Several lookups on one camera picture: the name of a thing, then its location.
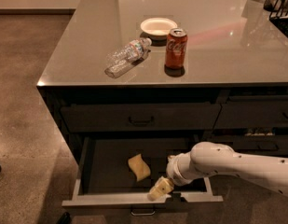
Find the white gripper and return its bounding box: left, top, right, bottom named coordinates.
left=147, top=152, right=194, bottom=201

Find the yellow sponge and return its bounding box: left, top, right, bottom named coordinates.
left=128, top=154, right=151, bottom=181

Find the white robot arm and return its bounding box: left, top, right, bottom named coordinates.
left=147, top=142, right=288, bottom=201

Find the open middle drawer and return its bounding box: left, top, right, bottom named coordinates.
left=62, top=138, right=223, bottom=216

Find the closed top left drawer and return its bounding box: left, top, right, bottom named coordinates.
left=61, top=103, right=221, bottom=133

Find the middle right drawer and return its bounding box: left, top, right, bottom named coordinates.
left=209, top=135, right=288, bottom=157

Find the top right drawer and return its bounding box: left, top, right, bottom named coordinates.
left=215, top=97, right=288, bottom=129

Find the dark counter cabinet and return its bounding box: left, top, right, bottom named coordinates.
left=37, top=0, right=288, bottom=154

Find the black object bottom edge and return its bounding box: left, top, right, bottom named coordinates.
left=56, top=212, right=71, bottom=224

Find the red cola can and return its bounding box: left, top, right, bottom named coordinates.
left=165, top=28, right=187, bottom=70

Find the clear plastic water bottle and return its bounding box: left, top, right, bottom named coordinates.
left=104, top=38, right=152, bottom=78

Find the white paper bowl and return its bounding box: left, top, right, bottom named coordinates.
left=140, top=18, right=177, bottom=40

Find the black dish rack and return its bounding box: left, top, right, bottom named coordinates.
left=264, top=0, right=288, bottom=38

